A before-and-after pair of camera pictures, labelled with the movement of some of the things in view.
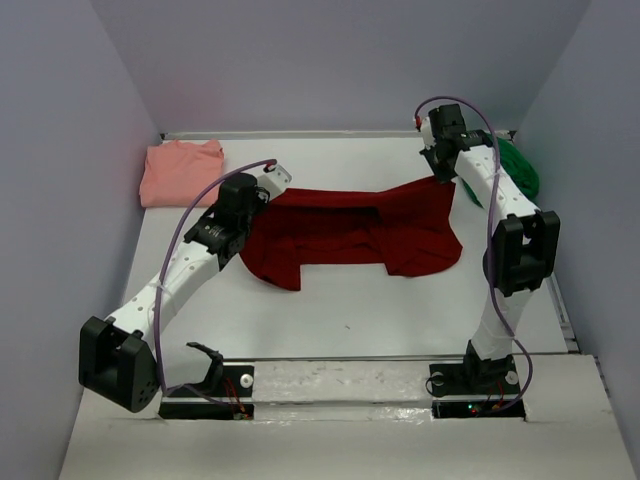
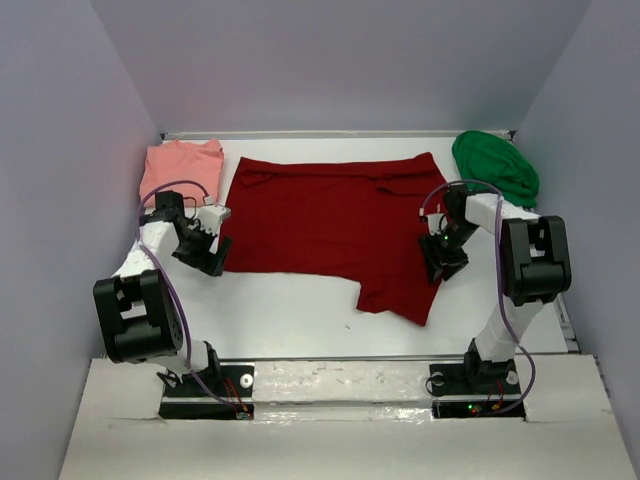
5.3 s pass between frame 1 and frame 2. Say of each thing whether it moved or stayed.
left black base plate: stayed
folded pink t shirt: stayed
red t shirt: moved
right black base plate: stayed
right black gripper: moved
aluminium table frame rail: stayed
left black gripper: moved
